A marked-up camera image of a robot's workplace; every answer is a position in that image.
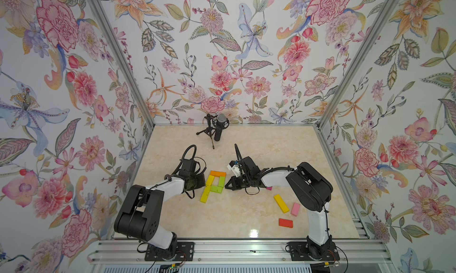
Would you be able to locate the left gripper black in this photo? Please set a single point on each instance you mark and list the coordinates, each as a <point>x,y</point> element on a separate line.
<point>202,181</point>

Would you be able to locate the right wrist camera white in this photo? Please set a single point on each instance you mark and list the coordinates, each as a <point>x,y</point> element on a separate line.
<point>233,166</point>

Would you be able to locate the black microphone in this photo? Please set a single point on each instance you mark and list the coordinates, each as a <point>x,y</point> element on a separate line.
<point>221,122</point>

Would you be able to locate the aluminium front rail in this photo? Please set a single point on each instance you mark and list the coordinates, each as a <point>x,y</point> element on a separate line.
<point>211,251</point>

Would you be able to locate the orange long block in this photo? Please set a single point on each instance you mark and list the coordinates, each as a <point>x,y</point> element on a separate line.
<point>218,174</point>

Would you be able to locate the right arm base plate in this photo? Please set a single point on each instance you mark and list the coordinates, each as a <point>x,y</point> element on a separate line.
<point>304,251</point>

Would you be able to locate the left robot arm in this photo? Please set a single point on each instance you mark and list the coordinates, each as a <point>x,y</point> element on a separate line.
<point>139,216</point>

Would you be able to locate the red block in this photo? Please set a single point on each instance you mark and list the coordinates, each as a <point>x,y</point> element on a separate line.
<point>285,223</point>

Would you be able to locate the pink block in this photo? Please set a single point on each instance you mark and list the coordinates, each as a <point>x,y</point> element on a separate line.
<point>295,209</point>

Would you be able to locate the lime green block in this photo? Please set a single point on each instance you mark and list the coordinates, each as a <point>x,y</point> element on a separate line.
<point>221,182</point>
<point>216,189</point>

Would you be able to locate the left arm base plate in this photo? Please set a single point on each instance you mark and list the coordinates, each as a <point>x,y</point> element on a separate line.
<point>177,252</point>

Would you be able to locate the small yellow block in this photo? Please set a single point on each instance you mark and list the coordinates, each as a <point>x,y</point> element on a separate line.
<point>210,180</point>

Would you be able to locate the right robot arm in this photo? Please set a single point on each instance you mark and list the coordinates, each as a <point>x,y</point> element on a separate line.
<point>311,189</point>

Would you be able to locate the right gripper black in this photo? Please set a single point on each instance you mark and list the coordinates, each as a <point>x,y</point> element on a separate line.
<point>235,185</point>

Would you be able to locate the long yellow block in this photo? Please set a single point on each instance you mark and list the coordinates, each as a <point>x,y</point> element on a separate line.
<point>281,203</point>
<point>205,194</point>

